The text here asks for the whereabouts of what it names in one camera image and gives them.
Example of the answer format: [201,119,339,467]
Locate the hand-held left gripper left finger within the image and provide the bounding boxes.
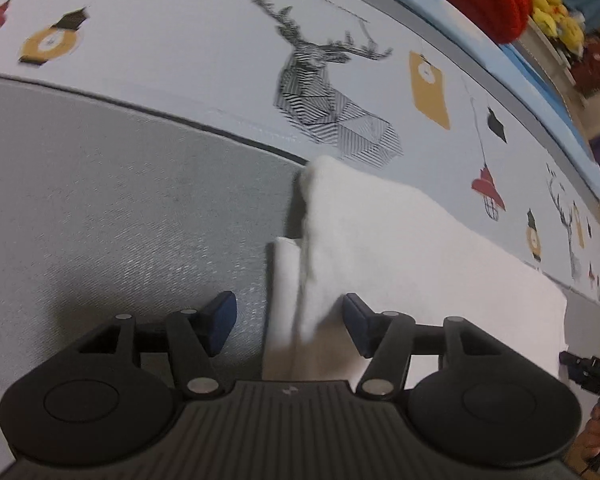
[74,290,238,399]

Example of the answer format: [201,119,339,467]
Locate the printed bed sheet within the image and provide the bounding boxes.
[0,0,600,308]

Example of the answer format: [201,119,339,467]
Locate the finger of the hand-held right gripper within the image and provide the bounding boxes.
[558,351,590,382]

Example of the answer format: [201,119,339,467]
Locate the white garment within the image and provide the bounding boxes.
[261,155,569,392]

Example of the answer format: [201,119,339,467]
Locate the grey mat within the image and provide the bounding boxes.
[0,72,600,480]

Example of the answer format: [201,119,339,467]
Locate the dark red box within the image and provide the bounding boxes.
[571,39,600,99]

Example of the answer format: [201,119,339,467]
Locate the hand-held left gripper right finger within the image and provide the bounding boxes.
[343,293,512,399]

